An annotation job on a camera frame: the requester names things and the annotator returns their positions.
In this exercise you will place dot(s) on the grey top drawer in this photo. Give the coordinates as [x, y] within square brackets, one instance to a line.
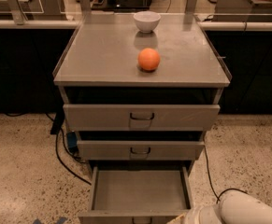
[140, 117]

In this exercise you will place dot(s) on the grey background table right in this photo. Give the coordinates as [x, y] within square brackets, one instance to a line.
[243, 10]

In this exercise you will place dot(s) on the orange fruit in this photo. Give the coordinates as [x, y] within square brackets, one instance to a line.
[148, 59]

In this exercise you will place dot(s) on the grey bottom drawer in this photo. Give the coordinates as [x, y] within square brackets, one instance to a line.
[144, 196]

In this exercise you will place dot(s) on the grey middle drawer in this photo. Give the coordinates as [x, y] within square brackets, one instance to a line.
[140, 150]

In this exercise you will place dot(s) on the grey drawer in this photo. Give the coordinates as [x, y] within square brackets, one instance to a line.
[140, 150]
[140, 117]
[144, 196]

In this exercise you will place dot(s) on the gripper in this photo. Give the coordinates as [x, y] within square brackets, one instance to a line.
[195, 216]

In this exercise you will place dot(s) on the blue power box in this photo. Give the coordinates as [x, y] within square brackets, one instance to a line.
[72, 142]

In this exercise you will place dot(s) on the white counter rail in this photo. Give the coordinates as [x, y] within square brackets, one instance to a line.
[205, 25]

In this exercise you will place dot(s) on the white ceramic bowl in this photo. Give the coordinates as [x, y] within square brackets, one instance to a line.
[146, 21]

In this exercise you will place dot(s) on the grey metal drawer cabinet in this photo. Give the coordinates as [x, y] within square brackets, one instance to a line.
[100, 67]

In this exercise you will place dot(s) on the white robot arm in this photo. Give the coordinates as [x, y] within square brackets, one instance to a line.
[235, 207]

